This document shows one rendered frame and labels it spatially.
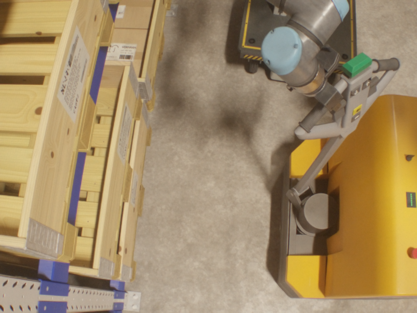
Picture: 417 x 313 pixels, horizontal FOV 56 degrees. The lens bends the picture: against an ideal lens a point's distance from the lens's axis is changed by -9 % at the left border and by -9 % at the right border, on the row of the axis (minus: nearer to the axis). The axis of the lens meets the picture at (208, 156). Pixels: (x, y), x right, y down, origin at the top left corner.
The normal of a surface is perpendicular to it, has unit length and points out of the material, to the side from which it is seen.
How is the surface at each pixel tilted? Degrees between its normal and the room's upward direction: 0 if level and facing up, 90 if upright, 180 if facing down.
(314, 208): 0
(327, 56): 33
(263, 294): 0
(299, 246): 0
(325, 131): 69
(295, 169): 22
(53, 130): 90
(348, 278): 74
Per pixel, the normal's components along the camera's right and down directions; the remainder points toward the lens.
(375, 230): -0.93, -0.19
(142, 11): 0.00, -0.33
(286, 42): -0.59, -0.13
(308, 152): -0.37, -0.33
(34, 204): 1.00, 0.07
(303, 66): 0.62, 0.56
